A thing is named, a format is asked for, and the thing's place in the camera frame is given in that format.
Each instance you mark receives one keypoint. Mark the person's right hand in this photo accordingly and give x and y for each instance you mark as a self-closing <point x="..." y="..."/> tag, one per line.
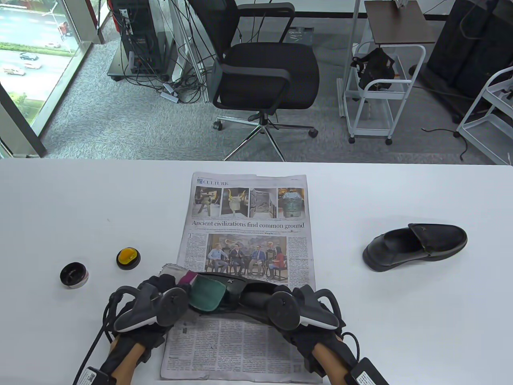
<point x="304" y="349"/>

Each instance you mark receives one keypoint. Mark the person's left hand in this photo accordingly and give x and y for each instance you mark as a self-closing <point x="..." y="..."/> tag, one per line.
<point x="164" y="282"/>

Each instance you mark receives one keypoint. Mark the grey motion controller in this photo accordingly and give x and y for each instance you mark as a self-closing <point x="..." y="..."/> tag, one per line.
<point x="282" y="311"/>
<point x="172" y="306"/>

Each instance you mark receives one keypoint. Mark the printed newspaper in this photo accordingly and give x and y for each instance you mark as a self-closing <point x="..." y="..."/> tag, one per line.
<point x="240" y="353"/>

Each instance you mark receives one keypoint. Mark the black leather loafer shoe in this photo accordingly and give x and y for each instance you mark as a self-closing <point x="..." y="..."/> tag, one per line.
<point x="240" y="285"/>
<point x="437" y="236"/>

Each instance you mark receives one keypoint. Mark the round black shoe polish tin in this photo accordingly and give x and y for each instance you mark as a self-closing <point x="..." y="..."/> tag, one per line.
<point x="74" y="276"/>

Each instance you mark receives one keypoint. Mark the person's right forearm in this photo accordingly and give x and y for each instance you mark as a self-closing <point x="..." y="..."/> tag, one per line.
<point x="330" y="367"/>

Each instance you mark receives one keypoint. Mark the person's left forearm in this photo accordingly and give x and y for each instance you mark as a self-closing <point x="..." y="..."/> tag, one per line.
<point x="126" y="365"/>

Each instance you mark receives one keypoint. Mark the grey power strip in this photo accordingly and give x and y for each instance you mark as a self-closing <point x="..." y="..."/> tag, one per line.
<point x="170" y="95"/>

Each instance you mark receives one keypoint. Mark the dark wheeled platform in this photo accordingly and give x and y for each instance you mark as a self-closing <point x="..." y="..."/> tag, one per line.
<point x="120" y="68"/>

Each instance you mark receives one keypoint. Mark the white mesh rolling cart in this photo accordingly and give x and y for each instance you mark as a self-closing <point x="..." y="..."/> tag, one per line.
<point x="370" y="131"/>

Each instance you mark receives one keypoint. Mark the black office chair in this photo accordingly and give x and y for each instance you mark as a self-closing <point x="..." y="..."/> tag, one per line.
<point x="268" y="68"/>

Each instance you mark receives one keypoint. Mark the black computer tower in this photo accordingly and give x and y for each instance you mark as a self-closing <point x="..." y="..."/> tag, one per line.
<point x="138" y="40"/>

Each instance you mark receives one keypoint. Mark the white tiered rolling cart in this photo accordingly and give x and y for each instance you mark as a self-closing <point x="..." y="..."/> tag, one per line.
<point x="487" y="134"/>

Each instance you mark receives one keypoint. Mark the black bag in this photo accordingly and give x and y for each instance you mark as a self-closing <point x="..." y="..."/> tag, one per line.
<point x="374" y="66"/>

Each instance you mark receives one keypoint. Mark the white metal pole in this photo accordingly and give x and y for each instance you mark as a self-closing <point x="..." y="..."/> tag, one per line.
<point x="350" y="44"/>

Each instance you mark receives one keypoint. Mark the brown top side table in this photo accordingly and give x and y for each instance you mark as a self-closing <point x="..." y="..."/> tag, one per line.
<point x="396" y="24"/>

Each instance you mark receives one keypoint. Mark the black cabinet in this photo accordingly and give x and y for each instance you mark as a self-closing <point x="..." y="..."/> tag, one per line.
<point x="473" y="48"/>

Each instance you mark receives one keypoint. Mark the white metal frame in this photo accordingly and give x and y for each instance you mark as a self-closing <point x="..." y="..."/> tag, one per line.
<point x="192" y="52"/>

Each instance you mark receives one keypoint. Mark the glass window with frame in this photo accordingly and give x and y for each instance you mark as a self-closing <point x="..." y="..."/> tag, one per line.
<point x="40" y="24"/>

